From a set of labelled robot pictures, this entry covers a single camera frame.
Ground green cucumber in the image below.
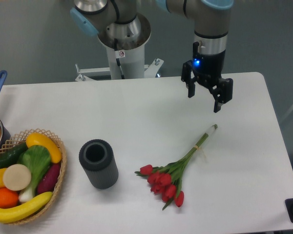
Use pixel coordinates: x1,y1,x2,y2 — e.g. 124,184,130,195
0,142,28,169

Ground red tulip bouquet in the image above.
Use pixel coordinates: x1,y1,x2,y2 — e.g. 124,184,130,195
135,124,218,210

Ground green bok choy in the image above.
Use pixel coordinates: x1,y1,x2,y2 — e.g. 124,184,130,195
17,145,51,203

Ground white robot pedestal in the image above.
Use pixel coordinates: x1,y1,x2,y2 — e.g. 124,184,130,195
75,13,164,81

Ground beige round disc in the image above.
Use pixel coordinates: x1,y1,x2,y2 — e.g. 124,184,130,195
3,164,31,191

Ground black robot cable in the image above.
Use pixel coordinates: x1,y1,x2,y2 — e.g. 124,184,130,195
113,39,126,79

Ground orange fruit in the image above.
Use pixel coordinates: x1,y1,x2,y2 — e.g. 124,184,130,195
0,188,19,209

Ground yellow squash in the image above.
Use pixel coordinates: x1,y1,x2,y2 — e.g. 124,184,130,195
25,132,62,163

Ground purple sweet potato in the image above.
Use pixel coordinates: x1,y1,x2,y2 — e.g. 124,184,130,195
37,164,61,195

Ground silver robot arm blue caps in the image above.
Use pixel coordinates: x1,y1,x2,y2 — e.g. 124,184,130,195
70,0,233,112

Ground yellow banana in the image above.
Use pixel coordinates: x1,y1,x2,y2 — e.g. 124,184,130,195
0,192,53,224

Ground dark grey ribbed vase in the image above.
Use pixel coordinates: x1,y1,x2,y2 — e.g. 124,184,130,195
79,139,119,190

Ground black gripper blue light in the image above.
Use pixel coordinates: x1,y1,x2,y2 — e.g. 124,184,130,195
181,41,233,113

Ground woven wicker basket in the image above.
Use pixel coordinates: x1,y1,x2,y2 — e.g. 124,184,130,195
0,129,67,225

